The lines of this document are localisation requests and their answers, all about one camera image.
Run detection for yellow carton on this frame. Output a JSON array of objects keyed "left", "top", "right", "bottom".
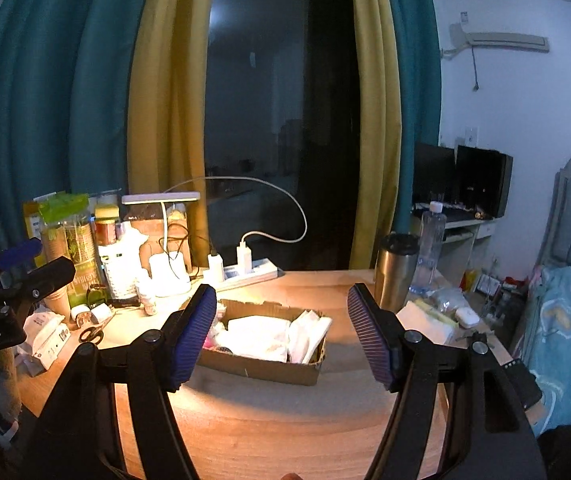
[{"left": 23, "top": 201, "right": 46, "bottom": 256}]

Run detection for red labelled jar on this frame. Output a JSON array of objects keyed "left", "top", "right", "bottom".
[{"left": 94, "top": 202, "right": 122, "bottom": 247}]

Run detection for brown paper cup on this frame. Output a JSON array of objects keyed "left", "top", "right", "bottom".
[{"left": 43, "top": 227, "right": 74, "bottom": 322}]

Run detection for white computer desk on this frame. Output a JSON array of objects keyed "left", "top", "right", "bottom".
[{"left": 413, "top": 202, "right": 496, "bottom": 281}]

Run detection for crumpled white plastic wrap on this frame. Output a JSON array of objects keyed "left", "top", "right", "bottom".
[{"left": 108, "top": 232, "right": 146, "bottom": 261}]

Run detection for steel tumbler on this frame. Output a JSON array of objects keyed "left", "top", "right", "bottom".
[{"left": 374, "top": 233, "right": 420, "bottom": 313}]

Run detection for white desk lamp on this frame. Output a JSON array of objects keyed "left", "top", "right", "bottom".
[{"left": 122, "top": 191, "right": 201, "bottom": 297}]

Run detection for white power strip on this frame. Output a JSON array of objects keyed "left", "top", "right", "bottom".
[{"left": 200, "top": 257, "right": 279, "bottom": 291}]

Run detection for black monitor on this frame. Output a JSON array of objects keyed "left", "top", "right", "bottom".
[
  {"left": 412, "top": 142, "right": 459, "bottom": 206},
  {"left": 454, "top": 145, "right": 513, "bottom": 219}
]

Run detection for brown cardboard box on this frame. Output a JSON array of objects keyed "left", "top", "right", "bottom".
[{"left": 196, "top": 299, "right": 333, "bottom": 387}]

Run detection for blue printed blanket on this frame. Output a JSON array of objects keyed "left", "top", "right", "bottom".
[{"left": 515, "top": 265, "right": 571, "bottom": 426}]

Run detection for white textured cloth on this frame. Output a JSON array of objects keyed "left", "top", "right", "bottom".
[{"left": 226, "top": 315, "right": 296, "bottom": 363}]

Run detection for white plastic bag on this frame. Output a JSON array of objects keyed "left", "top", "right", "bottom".
[{"left": 428, "top": 287, "right": 469, "bottom": 313}]

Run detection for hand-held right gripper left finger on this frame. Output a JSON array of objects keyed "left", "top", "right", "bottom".
[{"left": 28, "top": 284, "right": 218, "bottom": 480}]

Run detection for dark glass window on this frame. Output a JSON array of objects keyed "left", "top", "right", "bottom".
[{"left": 203, "top": 0, "right": 361, "bottom": 271}]

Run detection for white plastic basket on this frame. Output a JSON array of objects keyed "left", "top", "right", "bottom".
[{"left": 100, "top": 252, "right": 141, "bottom": 301}]

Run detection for white charging cable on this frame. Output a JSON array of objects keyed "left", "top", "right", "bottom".
[{"left": 163, "top": 176, "right": 307, "bottom": 248}]

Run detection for yellow white tissue pack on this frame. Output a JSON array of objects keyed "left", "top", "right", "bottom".
[{"left": 395, "top": 300, "right": 459, "bottom": 346}]

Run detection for clear water bottle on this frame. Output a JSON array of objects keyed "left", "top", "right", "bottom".
[{"left": 409, "top": 201, "right": 447, "bottom": 296}]

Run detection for white pill bottle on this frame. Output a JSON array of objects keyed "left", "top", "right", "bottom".
[{"left": 140, "top": 287, "right": 159, "bottom": 317}]

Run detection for teal curtain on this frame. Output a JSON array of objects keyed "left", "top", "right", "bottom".
[
  {"left": 380, "top": 0, "right": 443, "bottom": 233},
  {"left": 0, "top": 0, "right": 159, "bottom": 221}
]

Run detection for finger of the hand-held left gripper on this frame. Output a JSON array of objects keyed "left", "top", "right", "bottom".
[
  {"left": 0, "top": 237, "right": 44, "bottom": 272},
  {"left": 0, "top": 256, "right": 77, "bottom": 311}
]

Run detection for white labelled packet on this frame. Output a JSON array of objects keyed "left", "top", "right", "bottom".
[{"left": 24, "top": 307, "right": 72, "bottom": 376}]

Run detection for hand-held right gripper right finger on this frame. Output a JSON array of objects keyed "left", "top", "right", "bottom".
[{"left": 347, "top": 283, "right": 549, "bottom": 480}]

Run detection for white air conditioner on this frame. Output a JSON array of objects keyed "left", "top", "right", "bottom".
[{"left": 448, "top": 22, "right": 551, "bottom": 56}]

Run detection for black scissors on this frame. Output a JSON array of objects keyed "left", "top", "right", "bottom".
[{"left": 78, "top": 324, "right": 109, "bottom": 345}]

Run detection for green lidded clear container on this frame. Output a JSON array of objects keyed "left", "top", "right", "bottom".
[{"left": 40, "top": 192, "right": 94, "bottom": 261}]

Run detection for black remote control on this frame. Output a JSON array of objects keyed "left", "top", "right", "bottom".
[{"left": 503, "top": 357, "right": 543, "bottom": 411}]

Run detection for yellow curtain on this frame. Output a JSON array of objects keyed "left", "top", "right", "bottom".
[
  {"left": 126, "top": 0, "right": 216, "bottom": 268},
  {"left": 348, "top": 0, "right": 403, "bottom": 271}
]

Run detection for small white case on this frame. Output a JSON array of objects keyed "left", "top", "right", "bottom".
[{"left": 454, "top": 307, "right": 481, "bottom": 330}]

